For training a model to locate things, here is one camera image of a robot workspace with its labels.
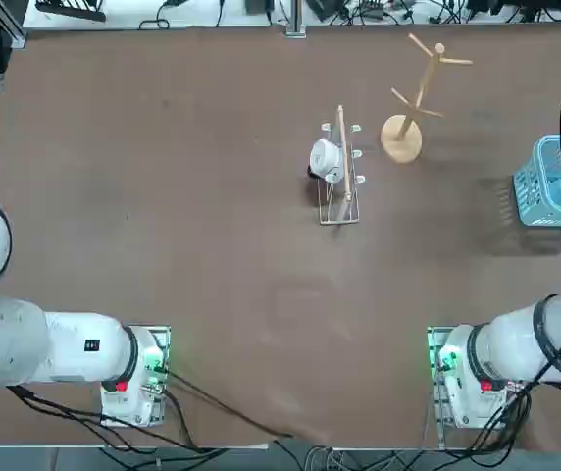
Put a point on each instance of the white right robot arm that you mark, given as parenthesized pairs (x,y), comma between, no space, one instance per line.
(506,343)

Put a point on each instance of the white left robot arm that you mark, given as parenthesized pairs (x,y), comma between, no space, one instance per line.
(65,353)

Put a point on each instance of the white cup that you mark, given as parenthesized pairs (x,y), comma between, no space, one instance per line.
(323,154)

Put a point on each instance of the wooden tree cup rack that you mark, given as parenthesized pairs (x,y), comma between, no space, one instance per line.
(400,140)

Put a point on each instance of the blue plastic basket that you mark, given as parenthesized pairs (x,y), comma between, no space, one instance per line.
(530,191)

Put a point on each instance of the black power adapter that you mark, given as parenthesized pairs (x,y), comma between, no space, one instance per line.
(260,6)

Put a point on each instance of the black power strip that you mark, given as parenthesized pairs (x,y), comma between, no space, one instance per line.
(72,11)

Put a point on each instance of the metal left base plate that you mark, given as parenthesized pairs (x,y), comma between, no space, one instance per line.
(163,338)

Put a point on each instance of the metal base plate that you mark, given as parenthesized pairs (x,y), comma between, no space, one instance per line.
(163,338)
(433,338)

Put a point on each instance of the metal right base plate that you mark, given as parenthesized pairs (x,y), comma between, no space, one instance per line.
(433,338)

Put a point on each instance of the aluminium profile post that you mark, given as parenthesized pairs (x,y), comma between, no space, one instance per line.
(296,19)

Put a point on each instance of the aluminium frame rail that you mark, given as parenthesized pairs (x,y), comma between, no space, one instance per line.
(8,27)

